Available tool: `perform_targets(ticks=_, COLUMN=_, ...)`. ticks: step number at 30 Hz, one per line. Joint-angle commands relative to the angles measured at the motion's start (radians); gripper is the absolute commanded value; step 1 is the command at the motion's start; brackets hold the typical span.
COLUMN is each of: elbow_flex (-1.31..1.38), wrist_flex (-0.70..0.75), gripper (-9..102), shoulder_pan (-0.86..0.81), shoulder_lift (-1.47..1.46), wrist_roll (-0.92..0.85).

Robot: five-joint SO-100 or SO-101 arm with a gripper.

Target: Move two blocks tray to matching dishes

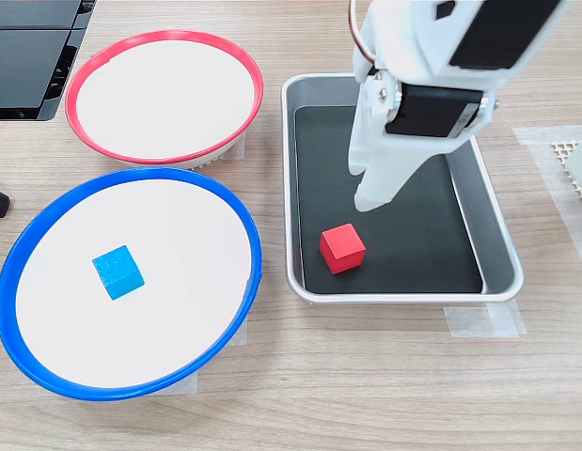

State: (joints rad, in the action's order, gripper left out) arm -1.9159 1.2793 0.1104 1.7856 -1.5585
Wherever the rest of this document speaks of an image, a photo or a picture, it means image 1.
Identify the blue cube block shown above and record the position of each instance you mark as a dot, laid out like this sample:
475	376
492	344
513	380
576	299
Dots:
117	272

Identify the black tray liner mat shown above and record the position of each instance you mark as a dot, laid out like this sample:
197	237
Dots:
413	253

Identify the silver metal tray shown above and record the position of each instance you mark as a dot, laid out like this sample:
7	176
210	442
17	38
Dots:
495	235

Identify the red cube block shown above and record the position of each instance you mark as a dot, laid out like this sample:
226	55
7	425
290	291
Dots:
342	249

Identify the translucent tape strip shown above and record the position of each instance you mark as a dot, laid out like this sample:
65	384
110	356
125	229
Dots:
236	143
182	383
483	319

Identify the white mesh anti-slip mat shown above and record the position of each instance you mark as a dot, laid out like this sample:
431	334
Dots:
565	152

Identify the red rimmed white dish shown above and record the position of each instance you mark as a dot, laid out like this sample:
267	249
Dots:
168	94

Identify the blue rimmed white dish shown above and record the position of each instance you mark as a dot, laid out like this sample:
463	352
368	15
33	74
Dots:
130	338

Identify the black plastic device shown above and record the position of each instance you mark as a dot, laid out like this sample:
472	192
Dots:
27	61

